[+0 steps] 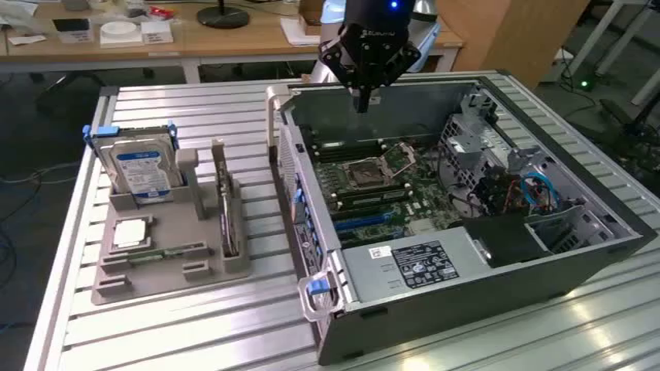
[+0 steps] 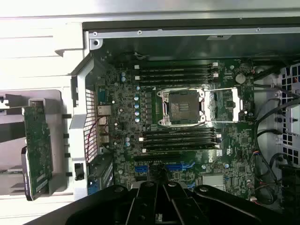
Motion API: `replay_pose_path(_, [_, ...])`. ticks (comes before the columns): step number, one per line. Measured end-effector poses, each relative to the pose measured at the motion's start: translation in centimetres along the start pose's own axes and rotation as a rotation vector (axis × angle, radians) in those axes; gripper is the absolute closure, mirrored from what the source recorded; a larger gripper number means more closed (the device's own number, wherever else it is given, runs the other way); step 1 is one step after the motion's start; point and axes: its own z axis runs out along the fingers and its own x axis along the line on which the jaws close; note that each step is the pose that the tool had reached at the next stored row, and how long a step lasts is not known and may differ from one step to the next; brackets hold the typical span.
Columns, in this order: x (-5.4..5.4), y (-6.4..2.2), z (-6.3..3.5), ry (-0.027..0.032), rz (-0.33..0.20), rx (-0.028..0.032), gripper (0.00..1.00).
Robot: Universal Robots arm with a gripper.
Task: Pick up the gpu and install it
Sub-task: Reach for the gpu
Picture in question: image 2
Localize blue expansion slot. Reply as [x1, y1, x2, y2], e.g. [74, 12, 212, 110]
[135, 163, 195, 172]

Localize silver chipset heatsink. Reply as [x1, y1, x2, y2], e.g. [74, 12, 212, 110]
[202, 174, 225, 191]

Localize long black expansion slot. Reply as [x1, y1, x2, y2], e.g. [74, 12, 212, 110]
[134, 153, 181, 162]

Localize black RAM slot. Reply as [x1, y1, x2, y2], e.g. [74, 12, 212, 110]
[142, 140, 218, 147]
[140, 146, 221, 153]
[143, 128, 216, 135]
[135, 64, 218, 70]
[138, 80, 215, 85]
[135, 74, 219, 80]
[139, 135, 221, 141]
[138, 69, 215, 75]

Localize silver rear port block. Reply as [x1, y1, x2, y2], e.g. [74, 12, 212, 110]
[97, 117, 110, 135]
[97, 135, 110, 149]
[97, 105, 111, 117]

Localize green motherboard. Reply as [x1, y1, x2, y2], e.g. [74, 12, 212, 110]
[95, 57, 256, 202]

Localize CPU socket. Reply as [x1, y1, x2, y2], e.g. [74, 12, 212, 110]
[156, 88, 207, 128]

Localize metal socket cover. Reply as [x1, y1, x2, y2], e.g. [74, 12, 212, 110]
[203, 87, 245, 123]

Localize grey parts rack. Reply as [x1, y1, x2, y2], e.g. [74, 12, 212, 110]
[0, 89, 71, 202]

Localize metal disk bay cage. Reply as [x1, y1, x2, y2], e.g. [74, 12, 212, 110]
[277, 62, 300, 169]

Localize grey PC case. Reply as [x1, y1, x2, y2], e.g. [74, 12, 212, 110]
[69, 20, 300, 225]

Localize red black twisted wire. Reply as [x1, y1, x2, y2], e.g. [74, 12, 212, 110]
[85, 116, 113, 163]

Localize black internal cable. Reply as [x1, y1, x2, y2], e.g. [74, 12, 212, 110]
[255, 97, 300, 153]

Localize black plastic duct box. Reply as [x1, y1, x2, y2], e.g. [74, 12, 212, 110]
[278, 164, 300, 209]

